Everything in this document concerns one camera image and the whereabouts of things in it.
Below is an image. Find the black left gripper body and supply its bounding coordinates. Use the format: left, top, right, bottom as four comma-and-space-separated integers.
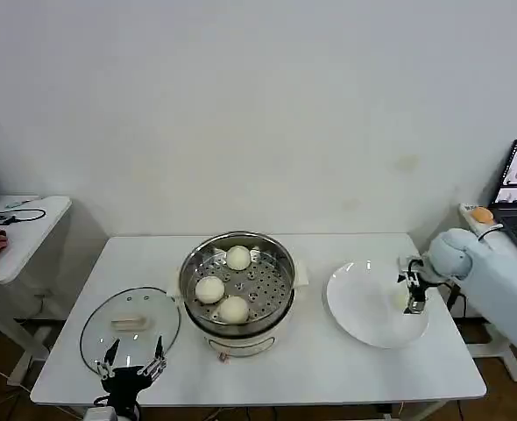
102, 367, 152, 409

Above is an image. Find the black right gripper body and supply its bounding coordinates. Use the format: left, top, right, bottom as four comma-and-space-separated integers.
409, 259, 429, 289

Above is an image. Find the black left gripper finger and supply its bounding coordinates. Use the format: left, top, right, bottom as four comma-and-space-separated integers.
94, 338, 121, 380
136, 335, 167, 379

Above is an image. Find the round glass lid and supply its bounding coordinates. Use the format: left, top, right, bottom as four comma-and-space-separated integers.
80, 287, 182, 378

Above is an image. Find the white round plate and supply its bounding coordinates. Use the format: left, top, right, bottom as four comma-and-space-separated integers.
326, 260, 429, 350

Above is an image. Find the white electric cooker pot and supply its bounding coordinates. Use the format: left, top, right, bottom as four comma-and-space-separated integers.
167, 258, 311, 359

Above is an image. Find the perforated steel steamer basket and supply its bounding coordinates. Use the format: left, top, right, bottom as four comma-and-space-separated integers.
179, 231, 295, 326

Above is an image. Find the white side table with mouse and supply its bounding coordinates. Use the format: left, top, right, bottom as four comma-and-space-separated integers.
0, 195, 74, 387

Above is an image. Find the thin black desk cable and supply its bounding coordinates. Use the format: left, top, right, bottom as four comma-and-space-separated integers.
0, 208, 47, 225

